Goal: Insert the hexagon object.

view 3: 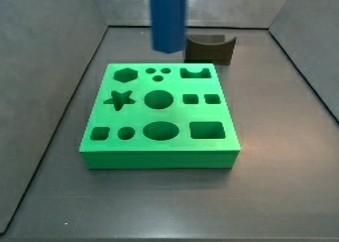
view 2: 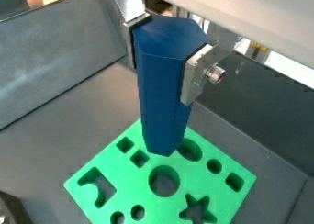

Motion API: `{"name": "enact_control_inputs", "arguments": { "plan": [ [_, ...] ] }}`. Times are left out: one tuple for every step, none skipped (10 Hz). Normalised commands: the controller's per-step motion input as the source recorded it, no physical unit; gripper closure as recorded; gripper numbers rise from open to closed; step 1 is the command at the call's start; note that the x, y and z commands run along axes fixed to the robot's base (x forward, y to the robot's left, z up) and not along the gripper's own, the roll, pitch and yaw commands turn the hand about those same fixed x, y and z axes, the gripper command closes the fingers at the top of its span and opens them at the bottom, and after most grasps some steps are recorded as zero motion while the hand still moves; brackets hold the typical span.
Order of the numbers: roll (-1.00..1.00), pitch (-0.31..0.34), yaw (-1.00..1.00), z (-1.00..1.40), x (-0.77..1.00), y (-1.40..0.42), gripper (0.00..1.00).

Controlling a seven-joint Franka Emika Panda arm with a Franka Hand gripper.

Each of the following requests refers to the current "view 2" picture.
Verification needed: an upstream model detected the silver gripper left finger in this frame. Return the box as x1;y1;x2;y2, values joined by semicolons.
109;0;149;68

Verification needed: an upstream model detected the green shape sorting board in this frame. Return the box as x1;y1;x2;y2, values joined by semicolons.
64;122;256;224

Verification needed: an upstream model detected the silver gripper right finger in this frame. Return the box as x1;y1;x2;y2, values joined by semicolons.
180;23;241;106

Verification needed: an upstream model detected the blue hexagonal prism block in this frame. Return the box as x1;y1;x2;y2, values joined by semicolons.
132;16;207;156

